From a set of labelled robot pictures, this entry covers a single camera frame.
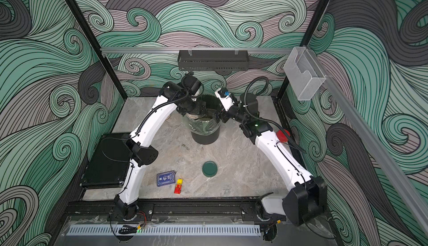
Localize black bin with green liner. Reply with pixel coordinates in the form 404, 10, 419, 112
183, 94, 221, 145

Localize red-lidded oatmeal jar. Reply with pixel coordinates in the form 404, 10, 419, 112
276, 130, 290, 143

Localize green jar lid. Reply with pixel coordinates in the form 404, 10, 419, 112
202, 161, 218, 178

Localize glass oatmeal jar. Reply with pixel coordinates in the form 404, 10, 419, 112
186, 110, 214, 121

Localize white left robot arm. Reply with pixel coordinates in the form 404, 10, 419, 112
114, 76, 205, 221

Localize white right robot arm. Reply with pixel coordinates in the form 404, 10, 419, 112
215, 88, 328, 227

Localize blue card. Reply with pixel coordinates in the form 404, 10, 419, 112
156, 171, 176, 187

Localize red yellow toy block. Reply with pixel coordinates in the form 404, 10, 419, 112
174, 179, 183, 194

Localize black flat tray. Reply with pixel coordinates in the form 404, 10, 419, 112
80, 133, 130, 189

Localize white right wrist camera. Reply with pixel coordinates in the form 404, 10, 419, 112
215, 87, 235, 111

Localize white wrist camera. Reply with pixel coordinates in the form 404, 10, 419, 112
185, 75, 202, 97
215, 87, 235, 111

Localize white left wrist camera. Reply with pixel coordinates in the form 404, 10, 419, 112
185, 75, 202, 97

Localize black wall shelf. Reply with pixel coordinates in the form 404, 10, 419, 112
177, 49, 250, 71

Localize clear acrylic wall holder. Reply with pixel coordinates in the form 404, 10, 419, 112
284, 47, 326, 101

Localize aluminium wall rail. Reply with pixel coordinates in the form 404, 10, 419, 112
100, 47, 295, 55

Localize white slotted cable duct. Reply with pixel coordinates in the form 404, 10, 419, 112
65, 224, 261, 237

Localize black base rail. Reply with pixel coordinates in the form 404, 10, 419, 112
65, 197, 286, 223

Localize black corner frame post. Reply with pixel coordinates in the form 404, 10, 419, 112
64, 0, 128, 101

